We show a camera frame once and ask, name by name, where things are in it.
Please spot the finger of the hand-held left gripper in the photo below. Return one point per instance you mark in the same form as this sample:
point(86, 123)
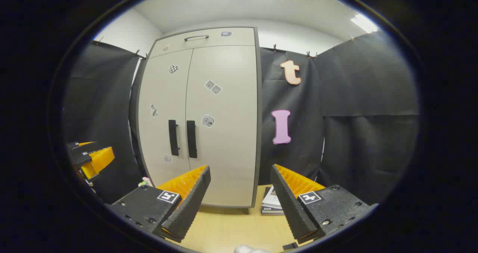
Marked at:
point(84, 147)
point(101, 159)

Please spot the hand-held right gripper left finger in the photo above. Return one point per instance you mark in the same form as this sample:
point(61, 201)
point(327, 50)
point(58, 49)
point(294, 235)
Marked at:
point(188, 208)

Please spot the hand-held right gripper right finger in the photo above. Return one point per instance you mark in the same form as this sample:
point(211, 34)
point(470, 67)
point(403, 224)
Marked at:
point(289, 208)

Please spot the grey double-door shoe cabinet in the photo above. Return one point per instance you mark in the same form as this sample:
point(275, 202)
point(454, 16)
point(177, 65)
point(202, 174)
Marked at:
point(258, 96)

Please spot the grey cabinet drawer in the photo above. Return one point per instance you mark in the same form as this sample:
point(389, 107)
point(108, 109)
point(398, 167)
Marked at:
point(209, 44)

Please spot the stack of booklets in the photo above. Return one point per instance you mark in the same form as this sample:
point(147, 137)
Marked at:
point(270, 200)

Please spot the small pink green toy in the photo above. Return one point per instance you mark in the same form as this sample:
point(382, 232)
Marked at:
point(145, 182)

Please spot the black backdrop cloth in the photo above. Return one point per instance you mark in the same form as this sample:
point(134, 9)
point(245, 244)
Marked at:
point(366, 81)

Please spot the small ceiling light panel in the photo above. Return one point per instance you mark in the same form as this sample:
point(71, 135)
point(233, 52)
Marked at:
point(364, 22)

